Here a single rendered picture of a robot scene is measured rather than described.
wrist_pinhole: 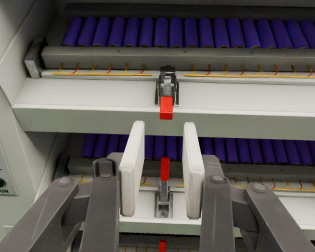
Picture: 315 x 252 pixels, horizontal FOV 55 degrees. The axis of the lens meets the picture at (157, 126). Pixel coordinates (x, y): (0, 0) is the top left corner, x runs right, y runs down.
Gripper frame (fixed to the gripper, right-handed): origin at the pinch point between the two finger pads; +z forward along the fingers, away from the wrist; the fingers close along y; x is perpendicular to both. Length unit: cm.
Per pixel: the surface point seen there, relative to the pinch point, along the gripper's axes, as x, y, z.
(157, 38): 5.4, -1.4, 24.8
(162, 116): -0.4, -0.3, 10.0
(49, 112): -2.5, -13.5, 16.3
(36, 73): 1.3, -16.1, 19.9
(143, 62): 2.8, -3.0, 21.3
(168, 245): -33.7, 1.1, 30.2
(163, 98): 0.5, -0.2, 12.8
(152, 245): -34.1, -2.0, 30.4
